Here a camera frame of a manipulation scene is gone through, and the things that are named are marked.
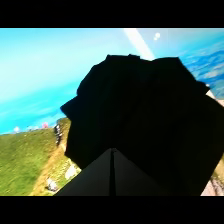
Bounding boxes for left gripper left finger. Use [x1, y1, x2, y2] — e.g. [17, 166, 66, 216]
[54, 148, 114, 197]

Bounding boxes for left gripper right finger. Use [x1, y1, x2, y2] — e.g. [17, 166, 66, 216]
[112, 148, 169, 197]

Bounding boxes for black pants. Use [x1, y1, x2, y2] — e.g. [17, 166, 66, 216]
[59, 53, 224, 197]

